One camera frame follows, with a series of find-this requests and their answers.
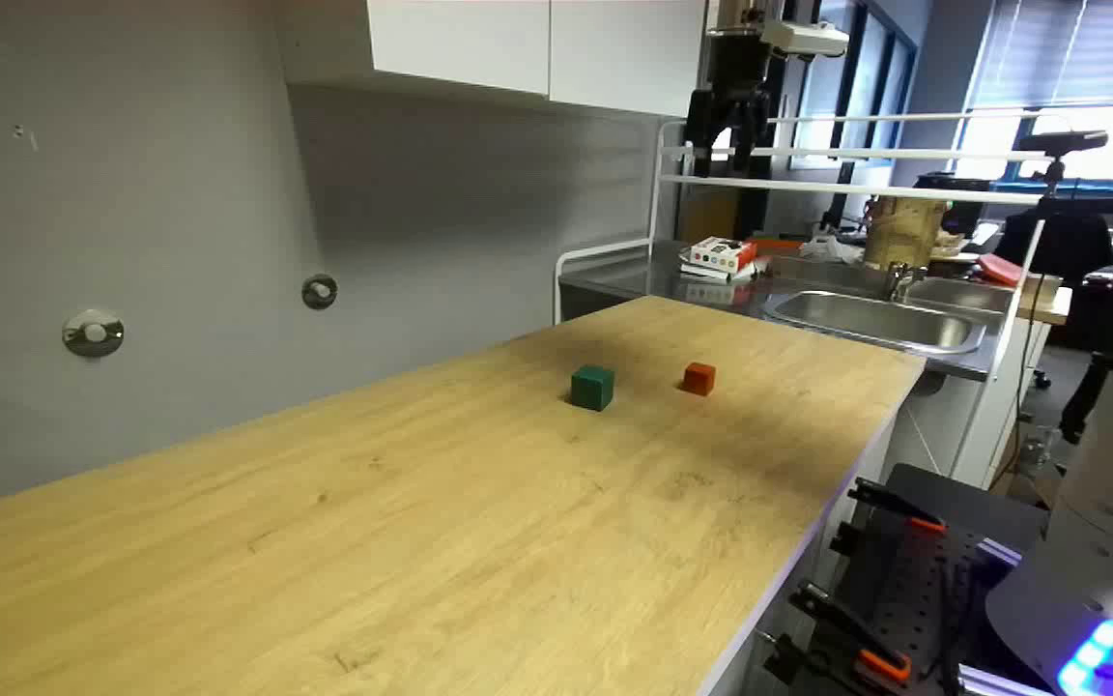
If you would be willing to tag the orange block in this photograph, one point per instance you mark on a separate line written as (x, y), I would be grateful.
(699, 376)

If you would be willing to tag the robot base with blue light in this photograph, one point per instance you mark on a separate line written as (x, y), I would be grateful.
(1072, 623)

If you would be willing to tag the green block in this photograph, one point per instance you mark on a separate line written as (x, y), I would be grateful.
(593, 389)

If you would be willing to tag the white card game box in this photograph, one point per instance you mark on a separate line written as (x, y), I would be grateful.
(726, 255)

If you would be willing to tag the steel sink counter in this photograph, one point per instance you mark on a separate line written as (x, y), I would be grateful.
(875, 317)

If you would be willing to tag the black orange bar clamp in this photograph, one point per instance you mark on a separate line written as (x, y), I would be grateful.
(893, 503)
(848, 630)

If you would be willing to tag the round metal wall outlet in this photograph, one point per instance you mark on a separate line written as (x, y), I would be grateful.
(95, 329)
(318, 290)

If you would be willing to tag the white wall cabinet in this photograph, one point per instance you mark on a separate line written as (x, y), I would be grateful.
(627, 50)

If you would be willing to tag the white wall cabinet door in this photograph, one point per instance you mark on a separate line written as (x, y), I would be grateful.
(463, 41)

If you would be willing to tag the white metal rack frame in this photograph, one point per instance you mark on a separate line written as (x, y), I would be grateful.
(839, 188)

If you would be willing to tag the black camera on tripod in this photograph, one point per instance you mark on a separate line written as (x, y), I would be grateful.
(1062, 140)

